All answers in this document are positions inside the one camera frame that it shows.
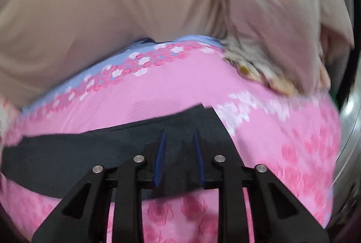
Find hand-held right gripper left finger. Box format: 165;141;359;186
32;129;168;243

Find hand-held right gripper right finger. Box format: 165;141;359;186
192;129;330;243

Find dark grey pants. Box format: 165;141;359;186
1;103;240;201

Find pink floral bed sheet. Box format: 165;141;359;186
0;34;343;243

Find shiny metal object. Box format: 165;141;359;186
329;91;361;221

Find cream floral blanket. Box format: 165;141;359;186
216;0;356;97

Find beige cloth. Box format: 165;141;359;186
0;0;229;115

